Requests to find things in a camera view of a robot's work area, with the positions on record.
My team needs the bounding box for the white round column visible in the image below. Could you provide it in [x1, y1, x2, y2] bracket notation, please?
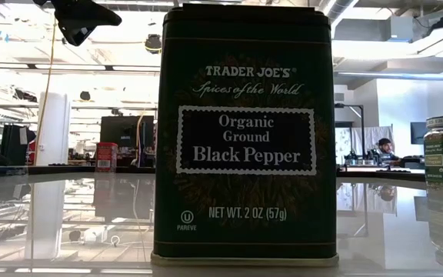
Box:
[35, 91, 72, 167]

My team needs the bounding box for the black pepper tin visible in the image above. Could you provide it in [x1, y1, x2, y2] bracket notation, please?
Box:
[151, 2, 340, 267]

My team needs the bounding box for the silver spiral air duct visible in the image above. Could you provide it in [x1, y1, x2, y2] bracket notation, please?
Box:
[323, 0, 361, 26]

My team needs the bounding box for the dark wall monitor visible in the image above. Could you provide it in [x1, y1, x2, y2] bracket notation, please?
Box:
[410, 122, 428, 145]

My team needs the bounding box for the grey ceiling duct box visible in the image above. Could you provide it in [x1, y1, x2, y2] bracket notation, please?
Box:
[388, 15, 415, 42]

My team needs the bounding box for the black computer monitor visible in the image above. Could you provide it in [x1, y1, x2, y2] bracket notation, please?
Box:
[99, 115, 156, 149]

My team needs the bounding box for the person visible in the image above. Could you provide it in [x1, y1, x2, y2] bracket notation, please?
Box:
[377, 137, 399, 161]

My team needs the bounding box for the black aluminium table frame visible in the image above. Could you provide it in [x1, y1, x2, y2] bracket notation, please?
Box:
[0, 164, 426, 184]

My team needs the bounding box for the black cabinet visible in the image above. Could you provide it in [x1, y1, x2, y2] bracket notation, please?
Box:
[0, 123, 37, 166]

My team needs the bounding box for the red lid spice tin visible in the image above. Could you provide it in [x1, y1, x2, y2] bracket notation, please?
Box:
[95, 142, 119, 173]

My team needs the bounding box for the yellow hanging cable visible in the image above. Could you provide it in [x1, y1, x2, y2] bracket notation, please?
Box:
[32, 17, 58, 166]

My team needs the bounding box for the black stand frame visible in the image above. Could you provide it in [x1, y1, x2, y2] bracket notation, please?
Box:
[335, 102, 365, 167]

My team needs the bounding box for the white hanging cloth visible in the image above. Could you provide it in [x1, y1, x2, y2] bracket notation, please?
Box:
[350, 125, 395, 155]

